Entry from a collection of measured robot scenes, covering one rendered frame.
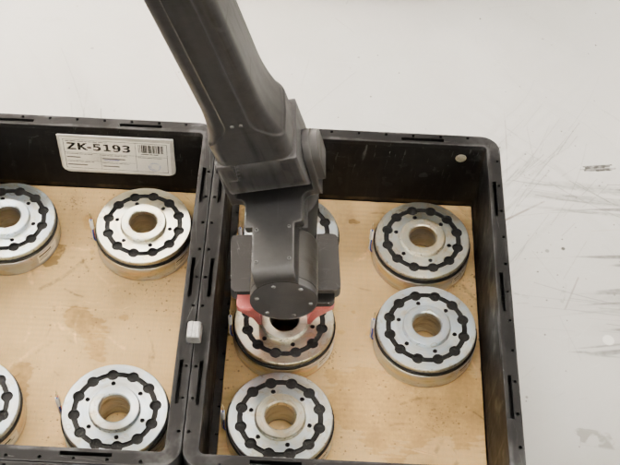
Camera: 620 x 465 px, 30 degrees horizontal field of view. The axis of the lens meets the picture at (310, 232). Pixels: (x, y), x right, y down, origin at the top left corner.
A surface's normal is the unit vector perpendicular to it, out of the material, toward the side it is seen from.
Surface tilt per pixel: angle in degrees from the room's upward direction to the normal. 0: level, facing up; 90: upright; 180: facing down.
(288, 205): 14
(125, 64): 0
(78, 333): 0
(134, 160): 90
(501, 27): 0
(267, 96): 70
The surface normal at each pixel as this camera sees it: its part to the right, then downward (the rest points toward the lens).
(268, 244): -0.21, -0.52
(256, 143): 0.03, 0.88
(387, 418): 0.04, -0.60
